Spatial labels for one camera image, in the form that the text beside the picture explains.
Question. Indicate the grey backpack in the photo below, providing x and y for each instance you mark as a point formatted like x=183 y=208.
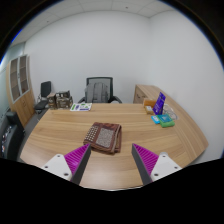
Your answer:
x=96 y=92

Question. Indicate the orange box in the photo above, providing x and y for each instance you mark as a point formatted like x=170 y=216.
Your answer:
x=148 y=102

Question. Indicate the clear plastic container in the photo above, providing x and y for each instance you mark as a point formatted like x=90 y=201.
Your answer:
x=171 y=111

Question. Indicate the blue small box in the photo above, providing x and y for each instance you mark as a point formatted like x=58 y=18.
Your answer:
x=155 y=119

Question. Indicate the teal flat box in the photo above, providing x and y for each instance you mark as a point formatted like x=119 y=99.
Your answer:
x=165 y=118

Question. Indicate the white printed paper sheet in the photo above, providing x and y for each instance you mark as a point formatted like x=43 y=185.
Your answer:
x=81 y=107

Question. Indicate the purple standing pouch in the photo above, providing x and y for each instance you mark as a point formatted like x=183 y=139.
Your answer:
x=159 y=104

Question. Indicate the brown patterned towel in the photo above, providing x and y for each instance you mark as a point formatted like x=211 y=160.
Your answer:
x=103 y=136

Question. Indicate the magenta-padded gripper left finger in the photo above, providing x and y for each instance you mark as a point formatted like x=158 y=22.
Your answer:
x=63 y=165

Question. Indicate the wooden drawer cabinet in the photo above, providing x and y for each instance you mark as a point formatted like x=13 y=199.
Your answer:
x=141 y=93

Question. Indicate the wooden glass-door shelf unit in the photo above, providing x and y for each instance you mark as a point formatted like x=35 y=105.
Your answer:
x=20 y=90

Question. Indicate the black armchair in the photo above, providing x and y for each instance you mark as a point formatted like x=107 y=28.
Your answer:
x=10 y=136

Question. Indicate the small black chair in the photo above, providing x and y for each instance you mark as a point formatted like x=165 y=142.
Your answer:
x=45 y=89

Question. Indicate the black mesh office chair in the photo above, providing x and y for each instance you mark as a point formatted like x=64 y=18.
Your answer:
x=99 y=79

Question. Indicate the tan flat box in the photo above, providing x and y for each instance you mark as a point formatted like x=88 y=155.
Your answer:
x=148 y=110

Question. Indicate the small black product box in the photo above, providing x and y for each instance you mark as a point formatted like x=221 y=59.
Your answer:
x=51 y=101

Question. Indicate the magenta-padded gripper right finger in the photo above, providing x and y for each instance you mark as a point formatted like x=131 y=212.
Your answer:
x=160 y=165

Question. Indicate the green flat box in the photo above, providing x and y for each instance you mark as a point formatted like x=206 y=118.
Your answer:
x=167 y=124

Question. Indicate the tall black product box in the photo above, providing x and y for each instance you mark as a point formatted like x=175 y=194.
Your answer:
x=62 y=94

